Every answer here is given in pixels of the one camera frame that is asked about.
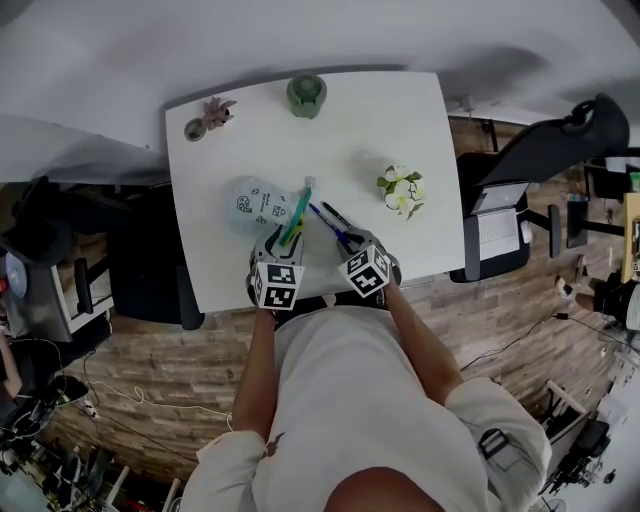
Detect person's right forearm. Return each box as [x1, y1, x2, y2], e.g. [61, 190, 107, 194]
[383, 284, 464, 409]

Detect light blue pencil pouch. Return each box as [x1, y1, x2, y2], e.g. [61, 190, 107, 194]
[224, 174, 319, 249]

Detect white floor cable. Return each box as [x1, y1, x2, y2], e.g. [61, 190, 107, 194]
[82, 379, 235, 432]

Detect blue round plate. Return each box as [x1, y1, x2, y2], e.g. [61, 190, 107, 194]
[3, 262, 27, 297]

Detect blue pen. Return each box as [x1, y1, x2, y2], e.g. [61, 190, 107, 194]
[307, 201, 347, 242]

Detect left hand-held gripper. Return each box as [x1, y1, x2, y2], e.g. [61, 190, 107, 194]
[247, 226, 307, 311]

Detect green shaker bottle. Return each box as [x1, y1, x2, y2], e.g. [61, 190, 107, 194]
[285, 72, 329, 122]

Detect white laptop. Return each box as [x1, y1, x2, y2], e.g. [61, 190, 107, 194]
[468, 181, 532, 254]

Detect white flowers in white pot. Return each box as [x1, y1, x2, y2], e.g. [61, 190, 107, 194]
[375, 163, 427, 223]

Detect person's left forearm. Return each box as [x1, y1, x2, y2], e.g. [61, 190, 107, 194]
[231, 306, 279, 437]

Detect black pen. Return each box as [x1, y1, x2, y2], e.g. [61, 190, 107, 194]
[320, 200, 362, 236]

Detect black mesh office chair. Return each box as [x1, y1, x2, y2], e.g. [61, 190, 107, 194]
[446, 92, 632, 286]

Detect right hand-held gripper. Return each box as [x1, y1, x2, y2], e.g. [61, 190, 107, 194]
[334, 228, 404, 300]

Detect yellow wooden table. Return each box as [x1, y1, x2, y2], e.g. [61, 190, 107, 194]
[619, 192, 640, 284]

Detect person's white shirt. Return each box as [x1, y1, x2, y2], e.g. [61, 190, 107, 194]
[179, 303, 554, 512]

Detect small purple plant in pot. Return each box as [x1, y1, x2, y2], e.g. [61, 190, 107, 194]
[200, 95, 239, 131]

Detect black floor cable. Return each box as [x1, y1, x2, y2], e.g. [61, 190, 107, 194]
[458, 312, 626, 374]

